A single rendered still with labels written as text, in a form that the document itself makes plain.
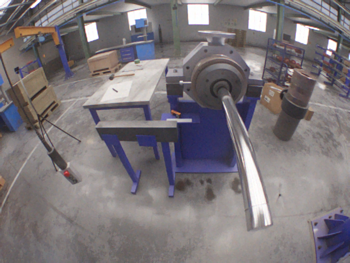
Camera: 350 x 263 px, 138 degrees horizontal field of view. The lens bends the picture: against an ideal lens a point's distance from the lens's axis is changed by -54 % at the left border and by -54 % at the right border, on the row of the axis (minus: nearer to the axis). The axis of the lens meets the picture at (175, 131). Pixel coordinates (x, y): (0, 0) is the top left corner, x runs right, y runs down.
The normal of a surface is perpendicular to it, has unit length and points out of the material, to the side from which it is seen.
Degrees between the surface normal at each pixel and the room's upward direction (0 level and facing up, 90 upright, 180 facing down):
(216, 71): 90
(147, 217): 0
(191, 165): 0
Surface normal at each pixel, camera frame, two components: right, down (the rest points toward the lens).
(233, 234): -0.07, -0.74
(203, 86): -0.08, 0.67
